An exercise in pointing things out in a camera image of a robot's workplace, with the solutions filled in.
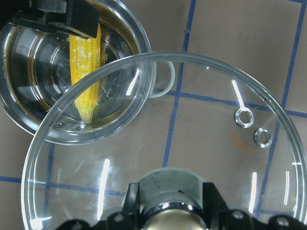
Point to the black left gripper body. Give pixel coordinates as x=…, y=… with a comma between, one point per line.
x=30, y=13

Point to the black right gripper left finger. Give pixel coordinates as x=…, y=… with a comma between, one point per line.
x=132, y=204

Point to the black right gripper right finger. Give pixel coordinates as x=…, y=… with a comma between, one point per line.
x=212, y=202

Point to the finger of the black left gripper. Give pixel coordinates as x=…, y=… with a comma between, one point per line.
x=81, y=19

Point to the glass pot lid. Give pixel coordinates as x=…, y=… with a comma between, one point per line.
x=216, y=124

